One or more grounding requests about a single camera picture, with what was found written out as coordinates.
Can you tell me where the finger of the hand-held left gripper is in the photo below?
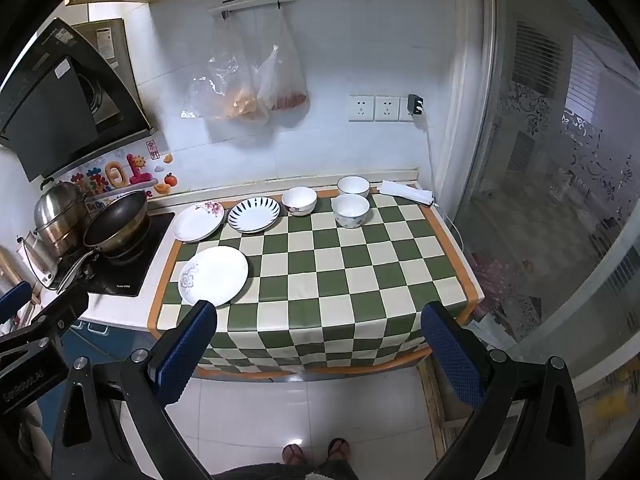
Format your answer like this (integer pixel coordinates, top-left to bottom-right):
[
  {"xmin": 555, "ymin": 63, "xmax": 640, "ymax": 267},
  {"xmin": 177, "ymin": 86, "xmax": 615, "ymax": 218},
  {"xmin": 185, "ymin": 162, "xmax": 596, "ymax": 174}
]
[
  {"xmin": 0, "ymin": 290, "xmax": 91, "ymax": 361},
  {"xmin": 0, "ymin": 281, "xmax": 33, "ymax": 322}
]

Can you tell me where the white wall outlet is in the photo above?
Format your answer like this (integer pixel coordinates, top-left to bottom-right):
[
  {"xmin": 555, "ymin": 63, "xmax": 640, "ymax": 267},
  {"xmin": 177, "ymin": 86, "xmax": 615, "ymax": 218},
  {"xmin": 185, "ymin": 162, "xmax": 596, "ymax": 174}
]
[
  {"xmin": 399, "ymin": 96, "xmax": 426, "ymax": 122},
  {"xmin": 375, "ymin": 96, "xmax": 400, "ymax": 122},
  {"xmin": 348, "ymin": 95, "xmax": 375, "ymax": 122}
]

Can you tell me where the white plate with grey flower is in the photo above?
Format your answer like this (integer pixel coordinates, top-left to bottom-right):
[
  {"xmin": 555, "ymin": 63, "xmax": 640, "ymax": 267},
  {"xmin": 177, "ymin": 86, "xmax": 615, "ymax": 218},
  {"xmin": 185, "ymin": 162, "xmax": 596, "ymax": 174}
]
[{"xmin": 178, "ymin": 246, "xmax": 249, "ymax": 307}]

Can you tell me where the black induction cooktop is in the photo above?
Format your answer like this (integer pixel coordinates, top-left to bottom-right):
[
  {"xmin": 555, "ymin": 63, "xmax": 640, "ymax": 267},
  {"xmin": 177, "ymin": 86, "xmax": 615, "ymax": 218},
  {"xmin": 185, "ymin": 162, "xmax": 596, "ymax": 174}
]
[{"xmin": 55, "ymin": 211, "xmax": 176, "ymax": 298}]

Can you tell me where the green checkered table mat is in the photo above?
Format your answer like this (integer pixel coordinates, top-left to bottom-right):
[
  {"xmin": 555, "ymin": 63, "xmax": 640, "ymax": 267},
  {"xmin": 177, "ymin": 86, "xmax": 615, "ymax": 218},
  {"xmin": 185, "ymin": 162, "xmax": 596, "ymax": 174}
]
[{"xmin": 147, "ymin": 187, "xmax": 486, "ymax": 381}]

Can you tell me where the clear bag with red contents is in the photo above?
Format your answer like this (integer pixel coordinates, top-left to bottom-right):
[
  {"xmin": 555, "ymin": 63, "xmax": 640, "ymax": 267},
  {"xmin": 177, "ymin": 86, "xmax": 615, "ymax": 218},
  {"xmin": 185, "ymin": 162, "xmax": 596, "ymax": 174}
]
[{"xmin": 255, "ymin": 10, "xmax": 309, "ymax": 112}]

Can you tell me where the frosted glass sliding door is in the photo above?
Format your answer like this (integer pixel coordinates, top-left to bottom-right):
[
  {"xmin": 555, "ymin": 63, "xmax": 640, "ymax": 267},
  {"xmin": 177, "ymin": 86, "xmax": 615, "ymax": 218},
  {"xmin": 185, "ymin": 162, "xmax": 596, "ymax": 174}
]
[{"xmin": 435, "ymin": 0, "xmax": 640, "ymax": 361}]

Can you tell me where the black range hood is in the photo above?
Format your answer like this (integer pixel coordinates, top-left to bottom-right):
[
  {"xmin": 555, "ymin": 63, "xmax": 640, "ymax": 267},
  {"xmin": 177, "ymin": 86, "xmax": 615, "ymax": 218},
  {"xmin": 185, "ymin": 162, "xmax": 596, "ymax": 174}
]
[{"xmin": 0, "ymin": 16, "xmax": 158, "ymax": 183}]

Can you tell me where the white bowl with floral print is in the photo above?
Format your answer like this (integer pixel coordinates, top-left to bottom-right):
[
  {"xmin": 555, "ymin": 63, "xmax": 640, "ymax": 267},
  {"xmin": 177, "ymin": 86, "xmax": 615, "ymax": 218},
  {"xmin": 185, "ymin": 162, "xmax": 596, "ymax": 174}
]
[{"xmin": 332, "ymin": 193, "xmax": 371, "ymax": 229}]

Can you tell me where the black frying pan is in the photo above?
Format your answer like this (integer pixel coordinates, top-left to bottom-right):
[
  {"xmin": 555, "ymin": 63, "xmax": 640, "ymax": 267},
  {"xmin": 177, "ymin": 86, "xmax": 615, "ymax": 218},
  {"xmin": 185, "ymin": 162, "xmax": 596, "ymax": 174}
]
[{"xmin": 56, "ymin": 190, "xmax": 151, "ymax": 295}]

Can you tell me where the white folded cloth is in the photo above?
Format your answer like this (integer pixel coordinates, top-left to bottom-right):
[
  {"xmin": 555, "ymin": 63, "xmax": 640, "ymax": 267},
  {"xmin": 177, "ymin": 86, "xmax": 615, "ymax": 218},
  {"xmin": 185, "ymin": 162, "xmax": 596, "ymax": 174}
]
[{"xmin": 377, "ymin": 180, "xmax": 435, "ymax": 207}]

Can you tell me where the steel stock pot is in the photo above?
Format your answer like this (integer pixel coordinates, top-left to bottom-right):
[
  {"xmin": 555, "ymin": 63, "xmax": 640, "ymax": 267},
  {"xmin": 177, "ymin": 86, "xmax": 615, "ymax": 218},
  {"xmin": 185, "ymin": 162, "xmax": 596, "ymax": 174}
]
[{"xmin": 32, "ymin": 181, "xmax": 93, "ymax": 256}]

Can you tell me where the white jug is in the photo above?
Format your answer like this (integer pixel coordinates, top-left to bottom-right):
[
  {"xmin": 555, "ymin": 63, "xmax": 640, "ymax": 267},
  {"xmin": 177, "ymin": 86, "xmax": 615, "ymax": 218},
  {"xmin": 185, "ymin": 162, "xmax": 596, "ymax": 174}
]
[{"xmin": 15, "ymin": 232, "xmax": 58, "ymax": 291}]

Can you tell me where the colourful wall sticker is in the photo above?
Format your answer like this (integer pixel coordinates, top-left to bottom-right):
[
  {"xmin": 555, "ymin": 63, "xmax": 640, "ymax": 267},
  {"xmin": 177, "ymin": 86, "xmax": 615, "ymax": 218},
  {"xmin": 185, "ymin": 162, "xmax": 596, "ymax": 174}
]
[{"xmin": 55, "ymin": 152, "xmax": 181, "ymax": 211}]

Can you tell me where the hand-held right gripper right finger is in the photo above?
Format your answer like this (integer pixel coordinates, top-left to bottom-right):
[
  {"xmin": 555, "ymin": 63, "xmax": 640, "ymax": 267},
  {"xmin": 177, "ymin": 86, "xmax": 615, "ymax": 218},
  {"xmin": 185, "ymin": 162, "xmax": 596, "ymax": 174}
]
[{"xmin": 420, "ymin": 302, "xmax": 593, "ymax": 480}]

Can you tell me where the wall hook rail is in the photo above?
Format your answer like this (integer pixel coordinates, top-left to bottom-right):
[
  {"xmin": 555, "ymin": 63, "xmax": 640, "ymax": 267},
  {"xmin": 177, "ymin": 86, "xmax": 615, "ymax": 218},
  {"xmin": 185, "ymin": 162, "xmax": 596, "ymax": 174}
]
[{"xmin": 207, "ymin": 0, "xmax": 326, "ymax": 17}]

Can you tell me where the white bowl with red flower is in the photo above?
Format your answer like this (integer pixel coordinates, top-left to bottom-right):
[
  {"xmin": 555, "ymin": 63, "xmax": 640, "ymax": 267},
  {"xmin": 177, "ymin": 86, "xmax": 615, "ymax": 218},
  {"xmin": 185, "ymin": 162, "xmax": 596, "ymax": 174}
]
[{"xmin": 281, "ymin": 186, "xmax": 318, "ymax": 217}]

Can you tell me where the white plate with pink flowers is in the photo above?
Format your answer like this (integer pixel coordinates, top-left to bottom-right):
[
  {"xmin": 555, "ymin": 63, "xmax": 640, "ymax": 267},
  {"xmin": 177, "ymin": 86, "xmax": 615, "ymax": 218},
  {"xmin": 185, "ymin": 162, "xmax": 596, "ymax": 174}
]
[{"xmin": 172, "ymin": 201, "xmax": 226, "ymax": 244}]

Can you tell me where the clear bag with orange contents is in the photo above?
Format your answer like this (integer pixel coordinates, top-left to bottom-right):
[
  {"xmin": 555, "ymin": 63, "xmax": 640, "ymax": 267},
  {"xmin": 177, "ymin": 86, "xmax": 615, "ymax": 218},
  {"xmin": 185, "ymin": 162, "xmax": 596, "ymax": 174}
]
[{"xmin": 182, "ymin": 12, "xmax": 271, "ymax": 128}]

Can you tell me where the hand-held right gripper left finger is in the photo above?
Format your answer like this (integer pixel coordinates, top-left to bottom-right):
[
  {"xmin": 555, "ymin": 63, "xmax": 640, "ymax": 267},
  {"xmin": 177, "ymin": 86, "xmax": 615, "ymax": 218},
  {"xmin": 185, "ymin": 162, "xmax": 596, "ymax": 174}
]
[{"xmin": 50, "ymin": 300, "xmax": 218, "ymax": 480}]

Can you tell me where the white plate with blue stripes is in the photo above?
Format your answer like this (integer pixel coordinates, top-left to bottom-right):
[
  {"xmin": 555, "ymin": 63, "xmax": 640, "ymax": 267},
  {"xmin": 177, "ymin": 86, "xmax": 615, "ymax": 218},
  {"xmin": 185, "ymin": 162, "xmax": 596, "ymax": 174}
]
[{"xmin": 228, "ymin": 197, "xmax": 282, "ymax": 234}]

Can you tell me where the white bowl with dark rim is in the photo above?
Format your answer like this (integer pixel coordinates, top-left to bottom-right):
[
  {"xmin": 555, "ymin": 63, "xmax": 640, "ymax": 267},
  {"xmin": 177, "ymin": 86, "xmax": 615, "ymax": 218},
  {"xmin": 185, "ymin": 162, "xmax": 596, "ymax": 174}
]
[{"xmin": 336, "ymin": 176, "xmax": 371, "ymax": 198}]

